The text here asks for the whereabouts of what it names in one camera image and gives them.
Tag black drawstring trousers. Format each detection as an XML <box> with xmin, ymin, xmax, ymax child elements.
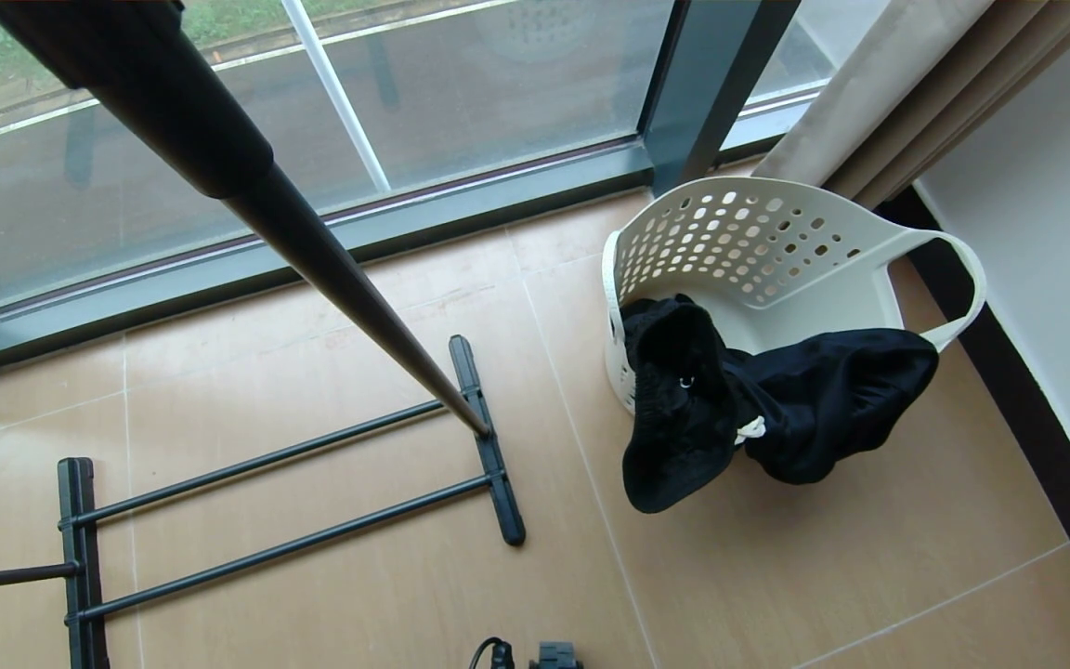
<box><xmin>621</xmin><ymin>295</ymin><xmax>766</xmax><ymax>514</ymax></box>

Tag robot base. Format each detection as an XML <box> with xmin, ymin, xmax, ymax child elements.
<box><xmin>528</xmin><ymin>641</ymin><xmax>584</xmax><ymax>669</ymax></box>

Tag white laundry basket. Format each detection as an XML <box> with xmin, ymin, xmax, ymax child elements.
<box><xmin>602</xmin><ymin>177</ymin><xmax>988</xmax><ymax>419</ymax></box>

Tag black clothes rack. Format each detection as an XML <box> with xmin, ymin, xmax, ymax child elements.
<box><xmin>0</xmin><ymin>0</ymin><xmax>527</xmax><ymax>669</ymax></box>

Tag window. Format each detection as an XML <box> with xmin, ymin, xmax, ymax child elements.
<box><xmin>0</xmin><ymin>0</ymin><xmax>894</xmax><ymax>419</ymax></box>

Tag black garment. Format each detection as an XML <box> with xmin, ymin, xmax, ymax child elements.
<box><xmin>725</xmin><ymin>327</ymin><xmax>940</xmax><ymax>486</ymax></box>

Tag beige curtain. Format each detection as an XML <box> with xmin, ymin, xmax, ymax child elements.
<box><xmin>753</xmin><ymin>0</ymin><xmax>1070</xmax><ymax>210</ymax></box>

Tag black cable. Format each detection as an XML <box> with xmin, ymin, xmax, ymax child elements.
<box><xmin>468</xmin><ymin>636</ymin><xmax>513</xmax><ymax>669</ymax></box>

